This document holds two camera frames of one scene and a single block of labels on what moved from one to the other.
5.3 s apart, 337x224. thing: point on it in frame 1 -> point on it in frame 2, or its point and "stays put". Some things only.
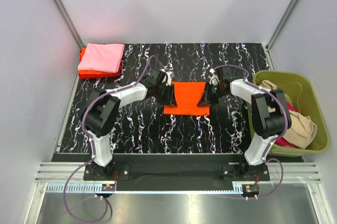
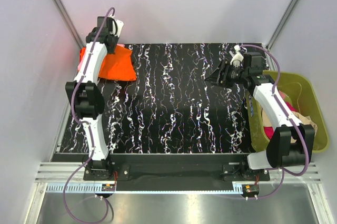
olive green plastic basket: (302, 98) stays put
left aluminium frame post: (61, 10) stays put
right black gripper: (204, 101) -> (225, 68)
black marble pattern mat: (142, 126) stays put
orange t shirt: (188, 95) -> (118, 66)
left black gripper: (170, 100) -> (111, 50)
